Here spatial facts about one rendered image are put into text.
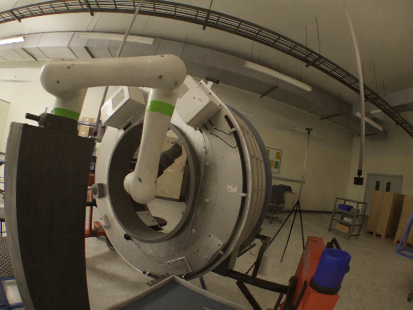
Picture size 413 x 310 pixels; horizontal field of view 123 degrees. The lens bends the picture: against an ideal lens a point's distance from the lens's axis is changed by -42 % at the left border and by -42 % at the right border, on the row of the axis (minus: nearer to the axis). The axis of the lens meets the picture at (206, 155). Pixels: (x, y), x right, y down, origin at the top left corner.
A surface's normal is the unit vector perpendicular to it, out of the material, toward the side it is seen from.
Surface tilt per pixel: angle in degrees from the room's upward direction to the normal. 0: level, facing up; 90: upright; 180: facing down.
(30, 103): 90
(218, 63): 90
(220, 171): 90
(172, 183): 90
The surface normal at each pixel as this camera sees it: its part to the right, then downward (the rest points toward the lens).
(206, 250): -0.47, -0.13
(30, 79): 0.19, -0.01
